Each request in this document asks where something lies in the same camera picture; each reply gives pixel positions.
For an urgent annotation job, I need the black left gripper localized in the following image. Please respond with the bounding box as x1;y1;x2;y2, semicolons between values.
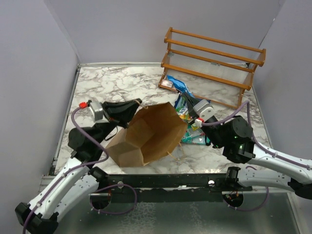
94;97;142;145

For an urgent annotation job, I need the blue snack bar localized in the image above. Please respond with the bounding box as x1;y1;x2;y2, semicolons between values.
167;75;194;97

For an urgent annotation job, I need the green snack packet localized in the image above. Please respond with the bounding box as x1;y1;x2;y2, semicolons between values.
181;126;208;145

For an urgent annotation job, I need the brown paper bag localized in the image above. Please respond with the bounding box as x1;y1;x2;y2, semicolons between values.
106;102;187;167

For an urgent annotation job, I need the blue Bonk snack bag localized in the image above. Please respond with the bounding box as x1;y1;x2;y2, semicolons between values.
174;94;202;118

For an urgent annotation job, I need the green yellow snack bag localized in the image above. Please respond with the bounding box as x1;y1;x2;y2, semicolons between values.
179;113;193;124

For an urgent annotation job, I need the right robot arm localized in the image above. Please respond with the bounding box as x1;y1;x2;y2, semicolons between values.
181;92;312;199

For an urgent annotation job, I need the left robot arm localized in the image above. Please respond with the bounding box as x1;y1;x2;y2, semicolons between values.
15;98;142;234

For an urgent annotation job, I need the small red white box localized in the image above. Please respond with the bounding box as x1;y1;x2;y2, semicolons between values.
161;79;173;88

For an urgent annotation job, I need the orange wooden shelf rack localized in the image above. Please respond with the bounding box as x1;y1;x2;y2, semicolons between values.
158;27;266;108

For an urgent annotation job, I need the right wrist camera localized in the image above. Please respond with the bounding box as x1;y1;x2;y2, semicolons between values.
193;99;215;127

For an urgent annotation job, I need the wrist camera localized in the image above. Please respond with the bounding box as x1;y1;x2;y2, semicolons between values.
89;100;108;123
193;99;215;127

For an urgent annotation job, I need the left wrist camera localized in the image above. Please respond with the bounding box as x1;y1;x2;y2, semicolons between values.
89;100;108;123

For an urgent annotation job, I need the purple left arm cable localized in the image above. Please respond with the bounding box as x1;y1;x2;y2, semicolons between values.
22;102;138;234

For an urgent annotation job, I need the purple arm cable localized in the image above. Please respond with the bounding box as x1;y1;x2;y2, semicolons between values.
197;100;312;212
22;102;138;234

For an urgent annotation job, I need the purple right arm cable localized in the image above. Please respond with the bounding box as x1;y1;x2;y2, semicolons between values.
197;100;312;212

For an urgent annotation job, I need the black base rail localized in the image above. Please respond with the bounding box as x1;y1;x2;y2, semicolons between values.
90;173;252;207

